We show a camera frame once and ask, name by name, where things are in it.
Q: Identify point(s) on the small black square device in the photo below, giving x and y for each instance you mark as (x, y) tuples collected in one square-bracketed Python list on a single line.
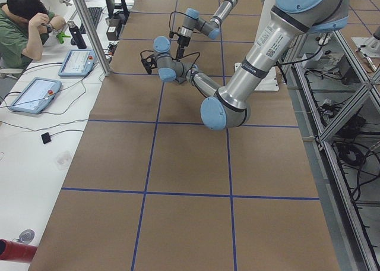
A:
[(46, 138)]

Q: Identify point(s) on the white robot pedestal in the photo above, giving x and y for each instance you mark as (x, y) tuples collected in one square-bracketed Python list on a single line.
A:
[(269, 83)]

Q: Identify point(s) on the round metal disc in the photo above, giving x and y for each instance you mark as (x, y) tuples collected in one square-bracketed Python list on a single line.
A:
[(26, 236)]

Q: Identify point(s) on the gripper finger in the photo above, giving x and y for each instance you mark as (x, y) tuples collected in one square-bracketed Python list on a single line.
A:
[(180, 52)]

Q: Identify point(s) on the green toy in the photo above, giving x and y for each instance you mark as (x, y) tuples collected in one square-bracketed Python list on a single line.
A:
[(61, 36)]

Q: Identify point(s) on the black keyboard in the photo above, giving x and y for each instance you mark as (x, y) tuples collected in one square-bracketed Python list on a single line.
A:
[(95, 15)]

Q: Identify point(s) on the blue teach pendant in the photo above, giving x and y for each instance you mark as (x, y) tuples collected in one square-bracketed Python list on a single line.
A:
[(77, 63), (36, 96)]

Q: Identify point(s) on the person in green shirt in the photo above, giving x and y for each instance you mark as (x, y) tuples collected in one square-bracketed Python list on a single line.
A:
[(25, 27)]

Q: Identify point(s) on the far blue teach pendant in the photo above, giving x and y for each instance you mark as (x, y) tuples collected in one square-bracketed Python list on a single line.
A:
[(77, 63)]

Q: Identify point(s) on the near blue teach pendant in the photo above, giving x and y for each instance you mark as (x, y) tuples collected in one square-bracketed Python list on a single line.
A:
[(36, 96)]

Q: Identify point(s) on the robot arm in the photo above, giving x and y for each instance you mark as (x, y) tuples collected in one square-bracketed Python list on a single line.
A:
[(226, 106), (193, 21)]

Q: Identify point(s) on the aluminium frame rack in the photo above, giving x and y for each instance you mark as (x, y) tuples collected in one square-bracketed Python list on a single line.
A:
[(338, 84)]

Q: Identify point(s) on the black box with label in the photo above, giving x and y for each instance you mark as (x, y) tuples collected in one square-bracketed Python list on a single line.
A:
[(114, 29)]

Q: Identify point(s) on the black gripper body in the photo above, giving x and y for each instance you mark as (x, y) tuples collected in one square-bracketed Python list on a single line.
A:
[(182, 41)]

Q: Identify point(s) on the aluminium frame post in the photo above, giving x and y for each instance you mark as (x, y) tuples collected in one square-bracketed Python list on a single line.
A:
[(92, 33)]

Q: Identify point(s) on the black monitor stand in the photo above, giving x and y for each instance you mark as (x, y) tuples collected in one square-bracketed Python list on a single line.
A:
[(117, 9)]

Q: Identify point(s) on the black water bottle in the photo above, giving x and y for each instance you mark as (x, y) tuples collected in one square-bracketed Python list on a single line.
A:
[(77, 38)]

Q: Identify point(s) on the pink and grey towel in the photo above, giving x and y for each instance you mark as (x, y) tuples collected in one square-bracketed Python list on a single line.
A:
[(180, 80)]

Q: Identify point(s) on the red cylinder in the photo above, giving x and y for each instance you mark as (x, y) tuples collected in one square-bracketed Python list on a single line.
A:
[(17, 252)]

